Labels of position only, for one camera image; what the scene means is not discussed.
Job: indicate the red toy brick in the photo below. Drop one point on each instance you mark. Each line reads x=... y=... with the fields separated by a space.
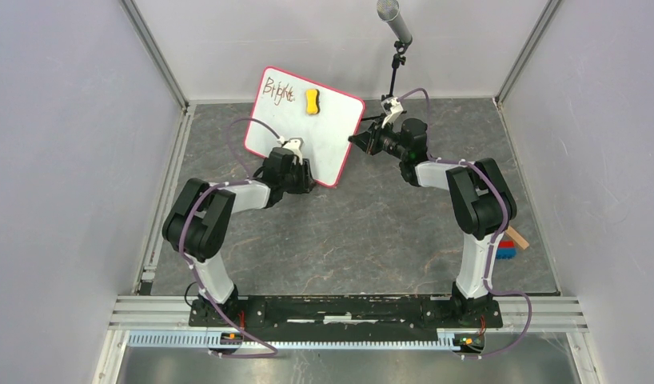
x=507 y=245

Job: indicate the wooden block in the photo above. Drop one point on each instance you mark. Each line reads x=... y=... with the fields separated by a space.
x=518 y=240

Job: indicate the blue toy brick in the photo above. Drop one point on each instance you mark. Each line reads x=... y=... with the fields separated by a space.
x=505 y=253

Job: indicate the black microphone tripod stand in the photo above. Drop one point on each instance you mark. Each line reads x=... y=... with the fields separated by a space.
x=399 y=60

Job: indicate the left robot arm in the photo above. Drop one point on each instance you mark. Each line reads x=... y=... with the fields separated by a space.
x=199 y=219

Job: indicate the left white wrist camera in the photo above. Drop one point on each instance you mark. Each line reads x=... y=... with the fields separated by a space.
x=292 y=144

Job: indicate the pink framed whiteboard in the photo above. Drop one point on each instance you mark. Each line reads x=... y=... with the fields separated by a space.
x=280 y=103

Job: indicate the yellow bone-shaped eraser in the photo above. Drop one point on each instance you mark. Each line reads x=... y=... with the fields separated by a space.
x=312 y=101

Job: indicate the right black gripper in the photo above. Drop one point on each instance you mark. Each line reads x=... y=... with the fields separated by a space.
x=368 y=142

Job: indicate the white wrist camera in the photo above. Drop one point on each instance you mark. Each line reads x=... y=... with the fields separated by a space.
x=292 y=144
x=392 y=109

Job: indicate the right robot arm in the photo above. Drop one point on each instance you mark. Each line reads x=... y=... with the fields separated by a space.
x=481 y=200

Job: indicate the slotted cable duct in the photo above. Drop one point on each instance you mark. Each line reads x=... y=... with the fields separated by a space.
x=228 y=340

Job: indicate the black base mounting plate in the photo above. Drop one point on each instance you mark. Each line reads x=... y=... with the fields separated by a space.
x=359 y=318

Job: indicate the grey microphone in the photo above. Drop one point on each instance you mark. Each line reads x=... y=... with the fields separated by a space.
x=389 y=12

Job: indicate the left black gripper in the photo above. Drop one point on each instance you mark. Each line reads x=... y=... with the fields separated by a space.
x=307 y=182

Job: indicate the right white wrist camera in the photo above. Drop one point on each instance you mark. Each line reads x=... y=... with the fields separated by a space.
x=392 y=109

